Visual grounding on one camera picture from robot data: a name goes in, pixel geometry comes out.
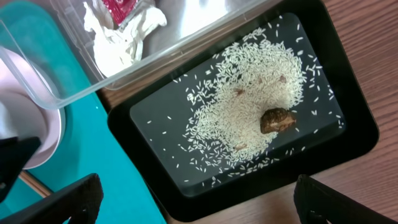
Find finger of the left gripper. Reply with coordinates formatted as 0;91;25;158
1;137;41;202

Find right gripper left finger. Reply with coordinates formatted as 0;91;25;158
1;173;104;224

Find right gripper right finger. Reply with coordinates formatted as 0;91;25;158
294;175;397;224

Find white round plate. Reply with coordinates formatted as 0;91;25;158
1;47;66;169

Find brown food chunk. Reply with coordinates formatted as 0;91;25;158
260;108;297;134

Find white rice grains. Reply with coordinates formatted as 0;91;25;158
146;15;346;189

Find white tissue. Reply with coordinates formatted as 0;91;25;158
83;1;167;78

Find red snack wrapper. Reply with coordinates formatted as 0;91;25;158
102;0;138;25

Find grey green bowl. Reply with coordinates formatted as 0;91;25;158
0;102;18;140

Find left wooden chopstick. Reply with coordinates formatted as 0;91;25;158
19;170;53;198

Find teal plastic serving tray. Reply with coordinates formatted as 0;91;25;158
1;1;164;223

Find black plastic tray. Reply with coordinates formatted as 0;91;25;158
108;0;379;222

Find clear plastic bin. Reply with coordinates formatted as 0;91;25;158
1;1;274;109

